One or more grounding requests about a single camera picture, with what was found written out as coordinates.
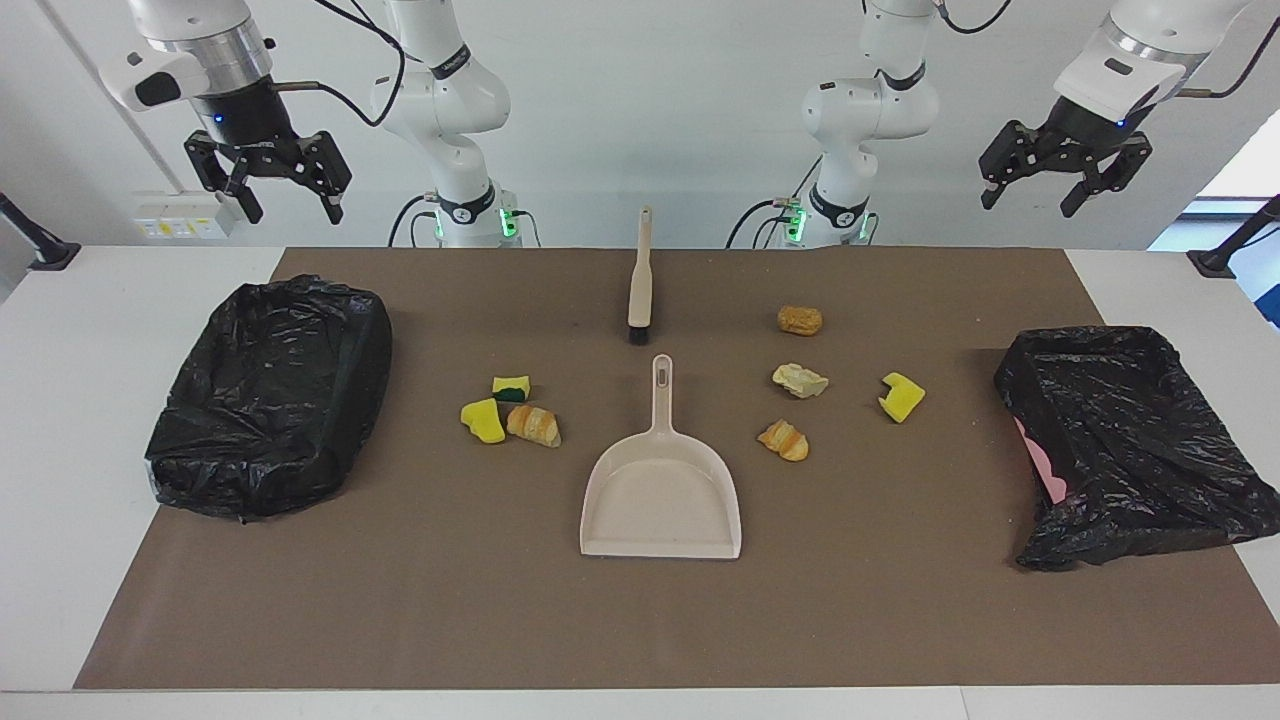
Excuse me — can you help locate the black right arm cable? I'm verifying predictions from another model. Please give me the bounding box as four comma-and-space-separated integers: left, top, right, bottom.
270, 0, 406, 128

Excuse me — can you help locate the beige hand brush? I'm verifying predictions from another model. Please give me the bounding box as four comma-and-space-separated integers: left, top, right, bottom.
627, 207, 653, 346

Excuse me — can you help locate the beige plastic dustpan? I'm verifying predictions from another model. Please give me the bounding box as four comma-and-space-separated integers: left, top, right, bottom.
580, 354, 743, 560

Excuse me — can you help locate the white wall power outlet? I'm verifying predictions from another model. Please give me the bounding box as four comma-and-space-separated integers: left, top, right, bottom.
131, 191, 239, 241

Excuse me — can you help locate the pink plastic bin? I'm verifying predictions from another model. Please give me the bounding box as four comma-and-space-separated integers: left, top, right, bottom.
1014, 416, 1069, 506

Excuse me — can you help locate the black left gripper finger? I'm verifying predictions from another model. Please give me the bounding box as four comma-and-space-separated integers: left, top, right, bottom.
1061, 140, 1153, 218
980, 120, 1046, 209

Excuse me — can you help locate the black left base cable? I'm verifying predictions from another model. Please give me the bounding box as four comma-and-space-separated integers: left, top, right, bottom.
725, 160, 826, 249

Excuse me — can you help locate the yellow sponge piece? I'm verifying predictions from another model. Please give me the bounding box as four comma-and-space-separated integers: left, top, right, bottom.
878, 372, 927, 424
460, 398, 507, 445

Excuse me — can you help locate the pale bread piece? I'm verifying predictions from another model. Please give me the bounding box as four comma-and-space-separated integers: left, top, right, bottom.
772, 363, 830, 400

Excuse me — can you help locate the bright window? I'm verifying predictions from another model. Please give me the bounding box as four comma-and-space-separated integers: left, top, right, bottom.
1148, 108, 1280, 329

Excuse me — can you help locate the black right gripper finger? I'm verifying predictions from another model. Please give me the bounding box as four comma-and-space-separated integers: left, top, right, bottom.
185, 132, 263, 224
300, 132, 351, 224

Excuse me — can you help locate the black trash bag bin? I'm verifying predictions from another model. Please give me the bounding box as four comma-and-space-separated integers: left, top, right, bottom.
145, 277, 394, 523
994, 325, 1280, 573

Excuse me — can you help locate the black right base cable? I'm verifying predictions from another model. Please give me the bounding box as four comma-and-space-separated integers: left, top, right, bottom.
388, 195, 441, 248

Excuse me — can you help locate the brown table mat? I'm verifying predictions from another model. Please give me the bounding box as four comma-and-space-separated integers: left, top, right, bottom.
73, 247, 1280, 691

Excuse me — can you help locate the black base cable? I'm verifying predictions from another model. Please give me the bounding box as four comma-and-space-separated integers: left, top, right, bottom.
725, 160, 826, 249
388, 195, 441, 248

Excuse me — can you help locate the toy croissant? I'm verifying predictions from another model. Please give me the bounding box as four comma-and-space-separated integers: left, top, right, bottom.
506, 404, 562, 449
757, 419, 810, 463

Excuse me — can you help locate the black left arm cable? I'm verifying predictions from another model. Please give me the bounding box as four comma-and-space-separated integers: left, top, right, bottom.
935, 0, 1280, 99

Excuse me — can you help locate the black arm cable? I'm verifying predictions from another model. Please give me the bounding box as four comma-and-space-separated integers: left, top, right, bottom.
270, 0, 406, 128
935, 0, 1280, 99

